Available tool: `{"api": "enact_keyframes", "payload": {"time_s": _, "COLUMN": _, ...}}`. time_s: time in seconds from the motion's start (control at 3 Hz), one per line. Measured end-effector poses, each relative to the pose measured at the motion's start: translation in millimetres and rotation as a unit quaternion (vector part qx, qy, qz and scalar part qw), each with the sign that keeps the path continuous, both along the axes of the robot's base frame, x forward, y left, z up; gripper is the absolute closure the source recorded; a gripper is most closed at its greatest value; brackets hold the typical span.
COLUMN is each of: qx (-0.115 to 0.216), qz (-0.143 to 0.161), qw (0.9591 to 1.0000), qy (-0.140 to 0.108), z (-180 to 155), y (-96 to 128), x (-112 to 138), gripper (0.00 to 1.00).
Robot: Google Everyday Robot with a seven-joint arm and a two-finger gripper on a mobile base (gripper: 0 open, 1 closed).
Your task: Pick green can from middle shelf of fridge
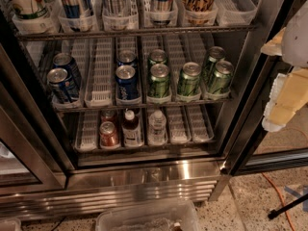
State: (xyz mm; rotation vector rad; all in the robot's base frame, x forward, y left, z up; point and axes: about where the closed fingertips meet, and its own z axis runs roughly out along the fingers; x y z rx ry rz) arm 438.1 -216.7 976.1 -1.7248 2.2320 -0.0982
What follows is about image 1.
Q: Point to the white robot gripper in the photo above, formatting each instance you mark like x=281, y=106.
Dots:
x=296, y=38

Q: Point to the green soda can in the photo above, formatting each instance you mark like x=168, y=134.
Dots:
x=189, y=79

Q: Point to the green can front right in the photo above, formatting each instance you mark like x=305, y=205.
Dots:
x=220, y=78

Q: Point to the green can back right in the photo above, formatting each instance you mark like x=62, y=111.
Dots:
x=213, y=55

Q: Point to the empty white tray top shelf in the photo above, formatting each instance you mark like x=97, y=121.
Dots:
x=235, y=12

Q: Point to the empty white tray shelf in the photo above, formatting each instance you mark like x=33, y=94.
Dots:
x=235, y=12
x=99, y=89

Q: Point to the orange tall can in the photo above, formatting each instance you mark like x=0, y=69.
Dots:
x=198, y=12

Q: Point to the green can front middle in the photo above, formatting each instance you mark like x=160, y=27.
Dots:
x=158, y=81

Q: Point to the green can back middle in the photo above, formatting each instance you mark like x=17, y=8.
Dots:
x=157, y=56

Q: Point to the blue red energy can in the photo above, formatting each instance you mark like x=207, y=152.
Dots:
x=160, y=11

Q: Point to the blue can front centre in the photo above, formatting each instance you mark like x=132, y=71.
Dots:
x=127, y=82

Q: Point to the blue can back centre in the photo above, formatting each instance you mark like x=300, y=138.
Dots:
x=127, y=57

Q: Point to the stainless steel fridge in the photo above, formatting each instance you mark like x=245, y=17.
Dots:
x=52, y=163

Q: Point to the red can back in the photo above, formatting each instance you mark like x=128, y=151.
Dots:
x=108, y=115

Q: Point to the empty white tray middle shelf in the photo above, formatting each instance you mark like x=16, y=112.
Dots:
x=99, y=89

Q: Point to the red can front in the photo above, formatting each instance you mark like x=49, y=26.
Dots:
x=108, y=134

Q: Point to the blue silver tall can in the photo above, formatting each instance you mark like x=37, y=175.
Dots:
x=77, y=8

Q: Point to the blue can back left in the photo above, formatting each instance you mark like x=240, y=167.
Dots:
x=67, y=62

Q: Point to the blue can front left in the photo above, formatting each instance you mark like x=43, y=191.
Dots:
x=63, y=85

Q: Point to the white tall can top shelf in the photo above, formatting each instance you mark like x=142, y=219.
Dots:
x=29, y=9

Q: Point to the clear water bottle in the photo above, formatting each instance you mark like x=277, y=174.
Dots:
x=157, y=128

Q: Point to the black stand leg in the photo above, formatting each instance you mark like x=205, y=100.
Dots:
x=275, y=213

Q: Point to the brown drink bottle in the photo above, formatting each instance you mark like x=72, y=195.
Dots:
x=131, y=129

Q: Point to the clear plastic bin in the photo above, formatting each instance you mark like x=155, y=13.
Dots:
x=158, y=215

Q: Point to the small clear bin corner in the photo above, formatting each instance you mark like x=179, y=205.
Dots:
x=12, y=224

